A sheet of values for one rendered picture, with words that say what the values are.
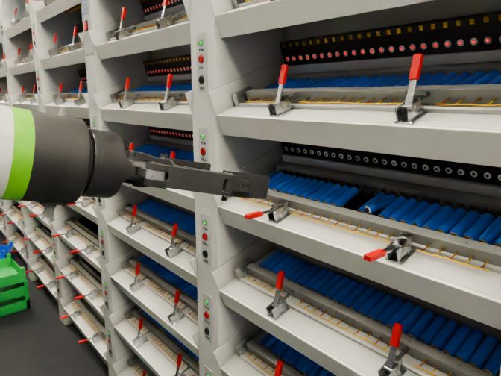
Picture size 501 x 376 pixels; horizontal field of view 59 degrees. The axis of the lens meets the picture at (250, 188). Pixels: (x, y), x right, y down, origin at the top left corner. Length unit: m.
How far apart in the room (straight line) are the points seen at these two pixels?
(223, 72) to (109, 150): 0.52
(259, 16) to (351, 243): 0.44
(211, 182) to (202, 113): 0.52
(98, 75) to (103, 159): 1.11
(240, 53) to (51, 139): 0.61
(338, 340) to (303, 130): 0.38
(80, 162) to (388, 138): 0.41
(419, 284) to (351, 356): 0.21
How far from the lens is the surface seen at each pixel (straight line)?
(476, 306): 0.64
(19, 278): 2.71
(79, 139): 0.47
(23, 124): 0.46
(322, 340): 0.85
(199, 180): 0.48
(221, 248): 1.02
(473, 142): 0.59
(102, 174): 0.49
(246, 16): 0.89
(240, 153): 1.00
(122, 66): 1.62
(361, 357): 0.81
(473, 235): 0.69
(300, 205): 0.84
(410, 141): 0.64
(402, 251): 0.68
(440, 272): 0.66
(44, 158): 0.46
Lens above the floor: 1.14
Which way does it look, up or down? 12 degrees down
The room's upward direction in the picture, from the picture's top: straight up
